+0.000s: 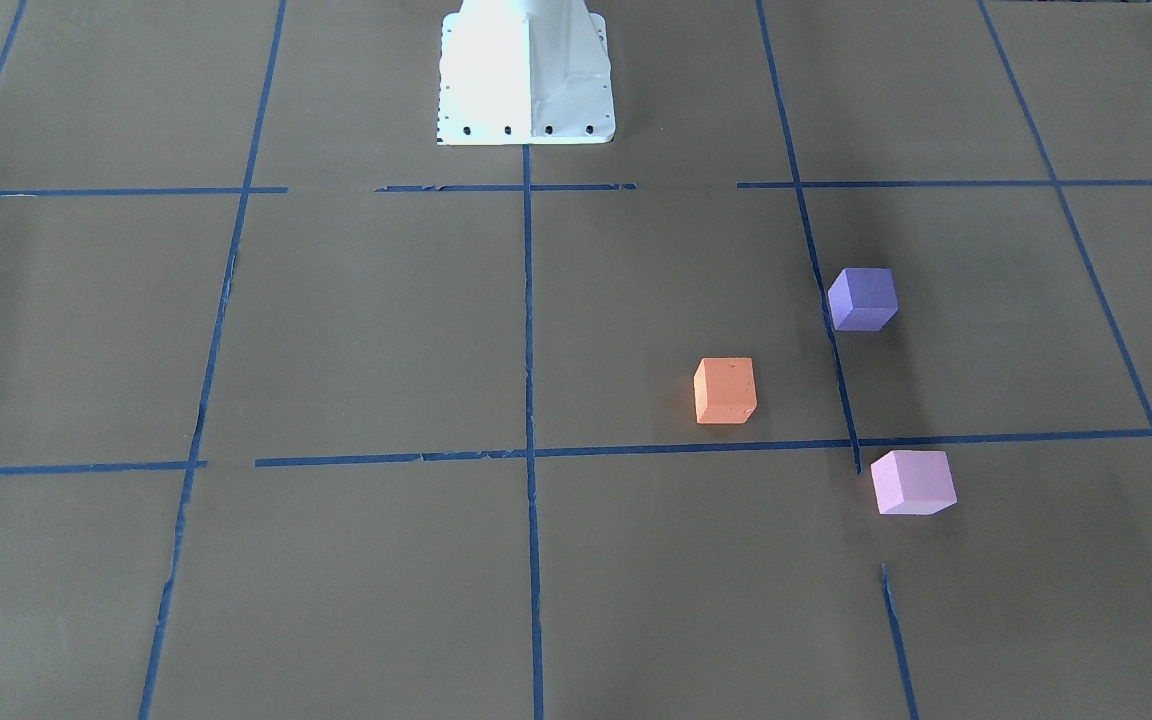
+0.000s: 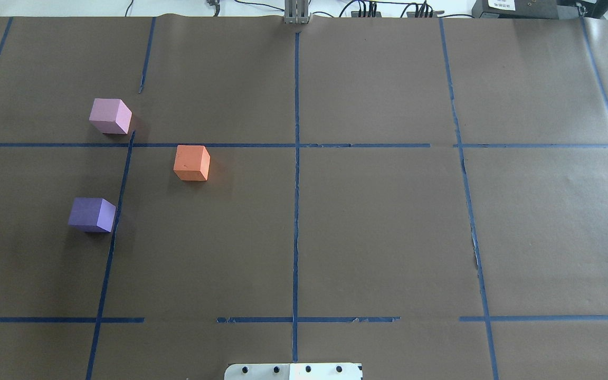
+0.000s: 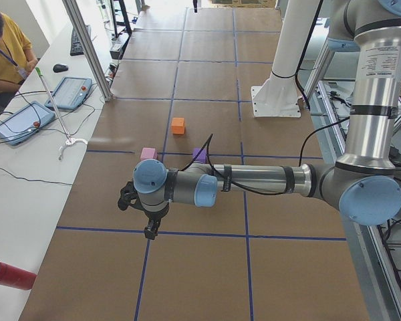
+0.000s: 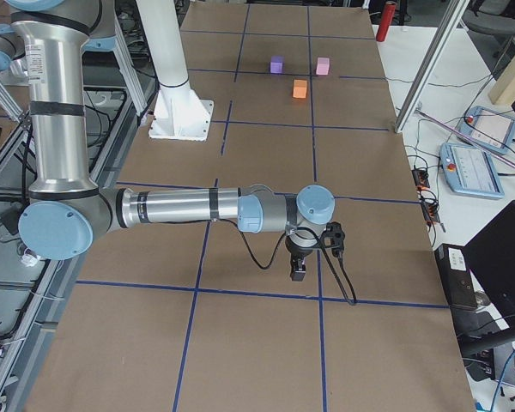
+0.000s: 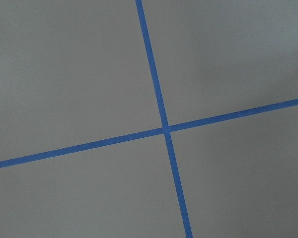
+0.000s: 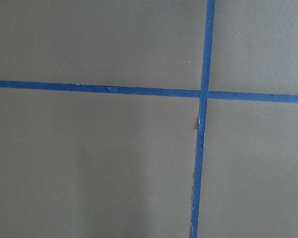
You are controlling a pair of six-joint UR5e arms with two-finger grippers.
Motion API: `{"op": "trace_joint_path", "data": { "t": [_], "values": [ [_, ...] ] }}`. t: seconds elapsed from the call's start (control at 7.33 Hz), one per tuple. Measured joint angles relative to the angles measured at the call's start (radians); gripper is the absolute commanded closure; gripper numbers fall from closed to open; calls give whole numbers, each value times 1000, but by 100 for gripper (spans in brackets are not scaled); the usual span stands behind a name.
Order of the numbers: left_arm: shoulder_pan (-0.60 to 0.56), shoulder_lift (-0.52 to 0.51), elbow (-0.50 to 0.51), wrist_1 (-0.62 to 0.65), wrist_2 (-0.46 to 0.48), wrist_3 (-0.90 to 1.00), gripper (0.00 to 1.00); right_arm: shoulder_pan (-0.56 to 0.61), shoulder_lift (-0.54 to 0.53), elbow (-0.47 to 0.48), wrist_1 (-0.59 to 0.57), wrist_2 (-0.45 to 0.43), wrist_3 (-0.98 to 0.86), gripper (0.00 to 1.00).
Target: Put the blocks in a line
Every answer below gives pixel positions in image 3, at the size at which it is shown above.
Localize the black computer mouse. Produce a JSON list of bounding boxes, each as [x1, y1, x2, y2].
[[53, 64, 69, 73]]

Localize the aluminium frame post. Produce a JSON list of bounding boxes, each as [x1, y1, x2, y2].
[[62, 0, 113, 102]]

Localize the red cylinder tube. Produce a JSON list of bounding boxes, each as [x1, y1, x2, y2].
[[0, 262, 37, 290]]

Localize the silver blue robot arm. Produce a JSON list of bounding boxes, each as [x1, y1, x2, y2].
[[118, 1, 401, 239]]

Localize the metal reacher grabber stick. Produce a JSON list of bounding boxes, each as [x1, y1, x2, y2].
[[35, 67, 88, 161]]

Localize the far blue teach pendant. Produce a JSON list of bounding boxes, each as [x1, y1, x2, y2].
[[51, 77, 93, 110]]

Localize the near blue teach pendant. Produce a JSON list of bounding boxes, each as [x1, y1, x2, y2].
[[0, 101, 55, 146]]

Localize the black keyboard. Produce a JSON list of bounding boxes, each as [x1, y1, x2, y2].
[[70, 28, 84, 56]]

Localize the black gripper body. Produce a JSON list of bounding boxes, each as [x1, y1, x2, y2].
[[143, 203, 169, 221]]

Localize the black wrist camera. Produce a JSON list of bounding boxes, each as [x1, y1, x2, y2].
[[118, 181, 143, 211]]

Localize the person in yellow shirt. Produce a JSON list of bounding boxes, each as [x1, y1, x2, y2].
[[0, 12, 38, 111]]

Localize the purple foam cube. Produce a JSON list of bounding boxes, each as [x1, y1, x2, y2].
[[192, 148, 207, 164]]

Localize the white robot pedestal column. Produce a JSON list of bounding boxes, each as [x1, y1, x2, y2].
[[251, 0, 322, 118]]

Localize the orange foam cube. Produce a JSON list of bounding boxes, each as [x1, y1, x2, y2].
[[171, 117, 185, 135]]

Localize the pink foam cube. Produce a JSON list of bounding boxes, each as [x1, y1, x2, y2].
[[140, 147, 158, 161]]

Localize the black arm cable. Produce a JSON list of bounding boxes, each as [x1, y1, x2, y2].
[[180, 133, 352, 196]]

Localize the blue teach pendant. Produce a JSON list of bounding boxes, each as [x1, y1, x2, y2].
[[51, 77, 93, 110], [0, 101, 55, 146]]

